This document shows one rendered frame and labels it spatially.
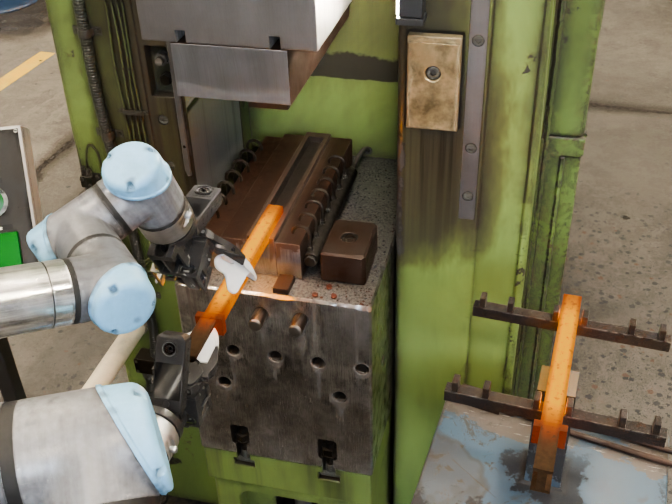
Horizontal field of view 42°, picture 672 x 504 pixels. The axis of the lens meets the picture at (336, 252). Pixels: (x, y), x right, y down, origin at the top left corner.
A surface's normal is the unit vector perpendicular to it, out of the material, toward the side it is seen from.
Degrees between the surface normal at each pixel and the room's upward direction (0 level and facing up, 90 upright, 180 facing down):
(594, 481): 0
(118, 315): 90
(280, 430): 90
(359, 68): 90
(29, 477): 62
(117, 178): 28
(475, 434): 0
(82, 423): 22
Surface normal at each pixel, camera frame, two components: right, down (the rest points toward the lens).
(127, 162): -0.14, -0.43
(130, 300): 0.51, 0.48
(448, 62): -0.24, 0.56
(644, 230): -0.03, -0.82
